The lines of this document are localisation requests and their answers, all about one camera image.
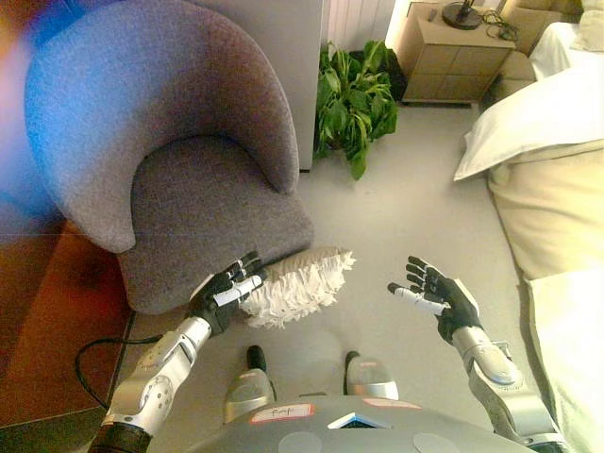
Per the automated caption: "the beige bed base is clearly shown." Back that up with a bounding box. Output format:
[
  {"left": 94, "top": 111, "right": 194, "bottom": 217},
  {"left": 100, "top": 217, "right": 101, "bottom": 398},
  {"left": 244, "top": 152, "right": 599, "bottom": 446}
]
[{"left": 488, "top": 139, "right": 604, "bottom": 453}]

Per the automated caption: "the grey fabric armchair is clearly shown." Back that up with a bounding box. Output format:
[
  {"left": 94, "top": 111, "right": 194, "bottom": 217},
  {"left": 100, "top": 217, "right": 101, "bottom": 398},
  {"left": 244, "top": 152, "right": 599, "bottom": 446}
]
[{"left": 23, "top": 0, "right": 316, "bottom": 316}]

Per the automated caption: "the beige nightstand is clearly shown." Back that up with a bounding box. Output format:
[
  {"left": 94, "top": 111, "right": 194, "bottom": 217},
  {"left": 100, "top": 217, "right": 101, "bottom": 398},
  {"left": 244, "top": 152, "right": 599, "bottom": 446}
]
[{"left": 402, "top": 2, "right": 516, "bottom": 106}]

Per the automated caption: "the silver robot leg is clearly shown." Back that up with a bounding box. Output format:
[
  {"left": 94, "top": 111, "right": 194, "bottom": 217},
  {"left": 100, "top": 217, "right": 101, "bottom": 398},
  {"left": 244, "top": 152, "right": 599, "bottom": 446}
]
[
  {"left": 343, "top": 349, "right": 400, "bottom": 403},
  {"left": 222, "top": 344, "right": 277, "bottom": 426}
]

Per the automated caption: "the red-brown wooden cabinet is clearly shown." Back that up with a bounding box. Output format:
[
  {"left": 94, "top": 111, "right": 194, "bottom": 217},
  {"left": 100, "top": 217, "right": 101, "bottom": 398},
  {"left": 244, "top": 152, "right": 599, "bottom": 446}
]
[{"left": 0, "top": 220, "right": 138, "bottom": 430}]

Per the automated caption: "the silver right robot leg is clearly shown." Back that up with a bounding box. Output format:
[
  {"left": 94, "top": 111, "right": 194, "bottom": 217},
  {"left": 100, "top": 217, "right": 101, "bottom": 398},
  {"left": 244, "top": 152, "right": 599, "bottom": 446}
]
[{"left": 343, "top": 349, "right": 400, "bottom": 403}]

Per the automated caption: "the white duvet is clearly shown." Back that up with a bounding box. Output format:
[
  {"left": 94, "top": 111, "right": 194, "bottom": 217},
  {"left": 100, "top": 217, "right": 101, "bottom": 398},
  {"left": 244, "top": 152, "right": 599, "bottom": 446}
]
[{"left": 453, "top": 21, "right": 604, "bottom": 183}]

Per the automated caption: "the black lamp base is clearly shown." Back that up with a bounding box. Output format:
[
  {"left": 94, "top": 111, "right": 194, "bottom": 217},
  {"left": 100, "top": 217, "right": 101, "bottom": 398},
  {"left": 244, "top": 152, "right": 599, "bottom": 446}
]
[{"left": 442, "top": 0, "right": 482, "bottom": 30}]

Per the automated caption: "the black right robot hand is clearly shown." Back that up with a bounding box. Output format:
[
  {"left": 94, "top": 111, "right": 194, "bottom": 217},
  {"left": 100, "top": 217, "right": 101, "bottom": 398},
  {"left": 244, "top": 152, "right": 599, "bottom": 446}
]
[{"left": 387, "top": 256, "right": 485, "bottom": 344}]

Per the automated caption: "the black tangled cable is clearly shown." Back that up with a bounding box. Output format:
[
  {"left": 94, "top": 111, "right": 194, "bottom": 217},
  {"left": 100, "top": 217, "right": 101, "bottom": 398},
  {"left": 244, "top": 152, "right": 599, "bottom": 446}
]
[{"left": 479, "top": 8, "right": 519, "bottom": 42}]

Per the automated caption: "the silver left robot leg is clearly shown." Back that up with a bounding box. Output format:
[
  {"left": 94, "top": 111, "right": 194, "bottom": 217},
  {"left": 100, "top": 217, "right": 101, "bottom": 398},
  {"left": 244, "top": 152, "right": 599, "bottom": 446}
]
[{"left": 222, "top": 344, "right": 277, "bottom": 426}]

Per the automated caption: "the grey robot torso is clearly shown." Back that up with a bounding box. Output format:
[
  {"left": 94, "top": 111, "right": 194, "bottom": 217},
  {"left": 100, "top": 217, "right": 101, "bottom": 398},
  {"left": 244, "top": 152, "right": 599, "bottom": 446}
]
[{"left": 219, "top": 394, "right": 539, "bottom": 453}]

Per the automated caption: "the thick black wrist cable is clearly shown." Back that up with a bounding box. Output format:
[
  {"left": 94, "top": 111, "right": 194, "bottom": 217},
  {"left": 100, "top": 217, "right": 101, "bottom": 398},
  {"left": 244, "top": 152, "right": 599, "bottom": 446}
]
[{"left": 75, "top": 333, "right": 164, "bottom": 410}]

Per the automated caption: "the green potted plant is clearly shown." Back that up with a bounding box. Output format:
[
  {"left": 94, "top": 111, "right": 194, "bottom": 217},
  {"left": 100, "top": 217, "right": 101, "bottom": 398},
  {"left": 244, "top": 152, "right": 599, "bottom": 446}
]
[{"left": 313, "top": 40, "right": 400, "bottom": 181}]

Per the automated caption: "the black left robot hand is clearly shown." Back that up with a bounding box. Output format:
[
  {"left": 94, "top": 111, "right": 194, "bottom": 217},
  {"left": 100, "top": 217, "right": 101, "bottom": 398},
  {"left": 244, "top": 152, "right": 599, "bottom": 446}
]
[{"left": 184, "top": 251, "right": 268, "bottom": 339}]

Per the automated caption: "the white fringed pillow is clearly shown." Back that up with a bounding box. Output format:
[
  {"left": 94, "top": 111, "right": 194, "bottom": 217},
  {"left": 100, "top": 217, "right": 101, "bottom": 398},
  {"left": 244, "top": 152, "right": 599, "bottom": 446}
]
[{"left": 238, "top": 245, "right": 358, "bottom": 330}]

